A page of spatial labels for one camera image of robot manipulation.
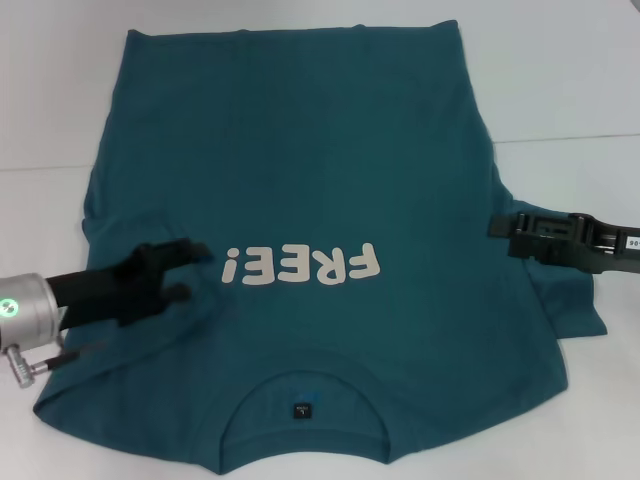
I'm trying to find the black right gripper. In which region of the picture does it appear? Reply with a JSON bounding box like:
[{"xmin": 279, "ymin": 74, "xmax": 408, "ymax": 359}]
[{"xmin": 488, "ymin": 211, "xmax": 640, "ymax": 276}]

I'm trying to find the dark left wrist cable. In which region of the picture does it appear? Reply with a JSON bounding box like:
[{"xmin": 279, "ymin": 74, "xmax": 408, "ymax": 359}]
[{"xmin": 39, "ymin": 341, "xmax": 109, "ymax": 372}]

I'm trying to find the teal blue FREE t-shirt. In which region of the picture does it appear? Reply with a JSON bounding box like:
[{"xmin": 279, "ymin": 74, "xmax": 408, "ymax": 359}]
[{"xmin": 30, "ymin": 19, "xmax": 609, "ymax": 448}]

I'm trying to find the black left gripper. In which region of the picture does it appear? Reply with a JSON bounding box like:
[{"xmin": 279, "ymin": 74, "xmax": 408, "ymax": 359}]
[{"xmin": 46, "ymin": 239, "xmax": 218, "ymax": 332}]

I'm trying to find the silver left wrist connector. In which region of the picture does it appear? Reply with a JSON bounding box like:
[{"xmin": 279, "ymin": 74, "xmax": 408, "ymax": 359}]
[{"xmin": 3, "ymin": 343, "xmax": 47, "ymax": 390}]

